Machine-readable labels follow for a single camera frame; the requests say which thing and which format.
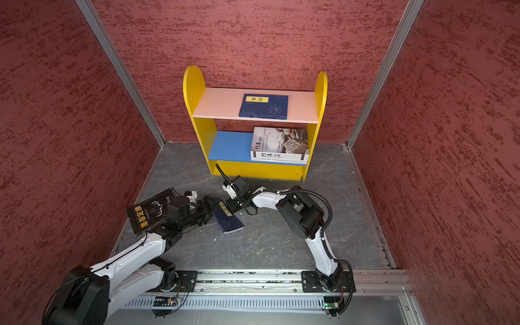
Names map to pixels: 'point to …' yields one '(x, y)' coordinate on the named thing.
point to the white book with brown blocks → (292, 159)
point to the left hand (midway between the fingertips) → (220, 207)
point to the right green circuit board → (332, 302)
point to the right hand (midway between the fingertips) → (230, 210)
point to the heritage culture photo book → (279, 140)
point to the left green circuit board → (164, 301)
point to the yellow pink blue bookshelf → (227, 137)
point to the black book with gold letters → (151, 212)
